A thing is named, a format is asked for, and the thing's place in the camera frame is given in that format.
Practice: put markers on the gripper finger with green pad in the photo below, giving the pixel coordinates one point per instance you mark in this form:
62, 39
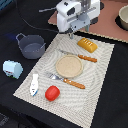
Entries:
71, 35

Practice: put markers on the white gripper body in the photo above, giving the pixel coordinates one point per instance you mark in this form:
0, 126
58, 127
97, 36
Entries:
73, 15

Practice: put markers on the yellow toy bread loaf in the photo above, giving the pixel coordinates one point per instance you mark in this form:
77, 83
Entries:
87, 45

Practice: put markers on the grey toy pot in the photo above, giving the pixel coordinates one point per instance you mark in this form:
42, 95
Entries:
31, 46

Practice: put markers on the red toy tomato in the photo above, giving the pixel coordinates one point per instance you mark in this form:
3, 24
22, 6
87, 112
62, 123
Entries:
52, 93

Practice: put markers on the round wooden plate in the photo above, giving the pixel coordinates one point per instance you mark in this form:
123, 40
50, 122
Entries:
69, 66

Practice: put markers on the beige bowl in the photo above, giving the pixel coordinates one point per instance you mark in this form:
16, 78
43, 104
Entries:
123, 14

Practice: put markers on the light blue toy carton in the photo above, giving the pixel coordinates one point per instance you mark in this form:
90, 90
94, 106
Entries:
12, 68

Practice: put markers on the knife with orange handle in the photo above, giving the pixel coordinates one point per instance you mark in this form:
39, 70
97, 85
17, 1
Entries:
80, 56

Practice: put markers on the fork with orange handle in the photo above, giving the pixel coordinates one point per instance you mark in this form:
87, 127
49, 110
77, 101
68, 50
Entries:
70, 82

